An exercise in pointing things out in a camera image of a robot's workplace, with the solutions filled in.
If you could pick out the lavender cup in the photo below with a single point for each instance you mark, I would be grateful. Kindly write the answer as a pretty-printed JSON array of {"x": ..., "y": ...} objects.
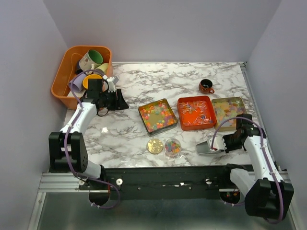
[{"x": 75, "y": 84}]

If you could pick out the gold jar lid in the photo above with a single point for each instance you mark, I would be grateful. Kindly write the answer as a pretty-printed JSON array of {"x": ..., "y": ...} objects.
[{"x": 155, "y": 146}]

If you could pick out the floral green-inside mug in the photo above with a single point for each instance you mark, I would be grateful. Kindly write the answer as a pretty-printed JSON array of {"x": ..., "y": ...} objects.
[{"x": 91, "y": 60}]

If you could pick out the aluminium frame rail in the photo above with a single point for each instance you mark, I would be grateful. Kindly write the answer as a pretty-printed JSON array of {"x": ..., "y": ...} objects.
[{"x": 59, "y": 183}]

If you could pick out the dark navy cup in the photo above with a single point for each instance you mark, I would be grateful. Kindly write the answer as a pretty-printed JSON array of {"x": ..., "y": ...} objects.
[{"x": 79, "y": 67}]

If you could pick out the clear glass jar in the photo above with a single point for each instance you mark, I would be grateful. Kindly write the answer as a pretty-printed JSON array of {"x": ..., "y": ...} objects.
[{"x": 172, "y": 147}]

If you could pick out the orange black mug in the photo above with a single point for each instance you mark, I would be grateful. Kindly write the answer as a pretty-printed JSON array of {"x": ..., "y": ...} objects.
[{"x": 206, "y": 86}]

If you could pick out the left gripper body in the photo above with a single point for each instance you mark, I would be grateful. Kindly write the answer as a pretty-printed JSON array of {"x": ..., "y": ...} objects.
[{"x": 112, "y": 99}]

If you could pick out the orange lollipop tin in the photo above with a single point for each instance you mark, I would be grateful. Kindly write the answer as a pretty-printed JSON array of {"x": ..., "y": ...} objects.
[{"x": 196, "y": 113}]

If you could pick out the dark tin of gummies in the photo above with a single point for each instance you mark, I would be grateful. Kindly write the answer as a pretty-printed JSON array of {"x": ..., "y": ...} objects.
[{"x": 157, "y": 117}]

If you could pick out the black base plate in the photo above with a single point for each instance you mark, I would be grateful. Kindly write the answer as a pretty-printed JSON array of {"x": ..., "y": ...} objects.
[{"x": 192, "y": 182}]

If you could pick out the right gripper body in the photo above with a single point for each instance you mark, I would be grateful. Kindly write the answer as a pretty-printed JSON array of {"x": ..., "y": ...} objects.
[{"x": 221, "y": 141}]

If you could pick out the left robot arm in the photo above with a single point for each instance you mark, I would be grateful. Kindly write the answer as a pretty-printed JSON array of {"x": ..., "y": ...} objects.
[{"x": 67, "y": 149}]

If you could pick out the silver metal scoop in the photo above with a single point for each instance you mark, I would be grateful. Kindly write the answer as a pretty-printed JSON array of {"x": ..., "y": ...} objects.
[{"x": 204, "y": 148}]

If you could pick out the orange plastic bin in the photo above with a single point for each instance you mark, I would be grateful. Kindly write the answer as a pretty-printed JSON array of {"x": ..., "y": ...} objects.
[{"x": 67, "y": 78}]

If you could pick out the gold popsicle candy tin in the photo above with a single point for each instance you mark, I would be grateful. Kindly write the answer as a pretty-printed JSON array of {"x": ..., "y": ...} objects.
[{"x": 226, "y": 108}]

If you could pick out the cream yellow cup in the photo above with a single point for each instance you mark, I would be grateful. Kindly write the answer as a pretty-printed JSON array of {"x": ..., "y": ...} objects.
[{"x": 103, "y": 68}]

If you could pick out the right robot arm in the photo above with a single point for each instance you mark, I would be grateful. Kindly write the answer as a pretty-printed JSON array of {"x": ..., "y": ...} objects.
[{"x": 267, "y": 195}]

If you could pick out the yellow-inside bowl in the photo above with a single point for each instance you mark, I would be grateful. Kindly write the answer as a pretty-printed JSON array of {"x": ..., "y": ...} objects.
[{"x": 89, "y": 77}]

